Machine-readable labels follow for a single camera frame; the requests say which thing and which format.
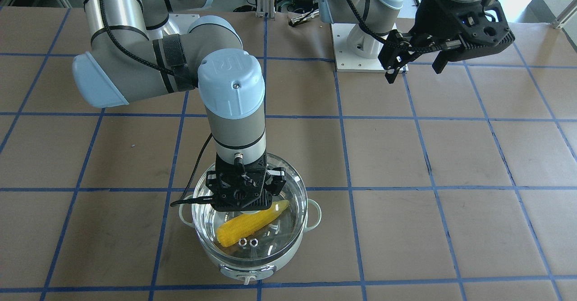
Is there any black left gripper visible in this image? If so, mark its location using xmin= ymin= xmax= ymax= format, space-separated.
xmin=378 ymin=0 xmax=515 ymax=84

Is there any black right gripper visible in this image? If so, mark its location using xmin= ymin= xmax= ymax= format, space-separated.
xmin=206 ymin=153 xmax=286 ymax=211

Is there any yellow corn cob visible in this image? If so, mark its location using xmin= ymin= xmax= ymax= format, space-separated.
xmin=216 ymin=200 xmax=290 ymax=247

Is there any glass pot lid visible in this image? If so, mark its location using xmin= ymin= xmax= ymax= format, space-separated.
xmin=191 ymin=153 xmax=308 ymax=263

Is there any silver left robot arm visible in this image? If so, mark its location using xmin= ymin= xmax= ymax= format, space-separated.
xmin=319 ymin=0 xmax=515 ymax=83

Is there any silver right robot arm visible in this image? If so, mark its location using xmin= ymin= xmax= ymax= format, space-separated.
xmin=72 ymin=0 xmax=286 ymax=211

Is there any pale green cooking pot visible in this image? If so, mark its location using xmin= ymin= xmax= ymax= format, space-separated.
xmin=179 ymin=190 xmax=322 ymax=285

